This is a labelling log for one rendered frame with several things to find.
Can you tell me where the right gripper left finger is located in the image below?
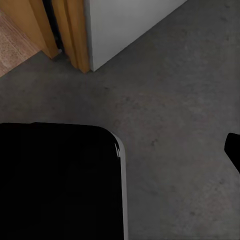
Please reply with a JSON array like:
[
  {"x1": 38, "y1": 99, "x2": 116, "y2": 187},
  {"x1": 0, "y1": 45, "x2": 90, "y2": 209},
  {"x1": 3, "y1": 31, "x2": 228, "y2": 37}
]
[{"x1": 0, "y1": 133, "x2": 26, "y2": 193}]

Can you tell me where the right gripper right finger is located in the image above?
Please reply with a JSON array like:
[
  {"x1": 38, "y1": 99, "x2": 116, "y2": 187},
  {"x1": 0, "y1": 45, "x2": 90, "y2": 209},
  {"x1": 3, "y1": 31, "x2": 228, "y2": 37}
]
[{"x1": 224, "y1": 133, "x2": 240, "y2": 172}]

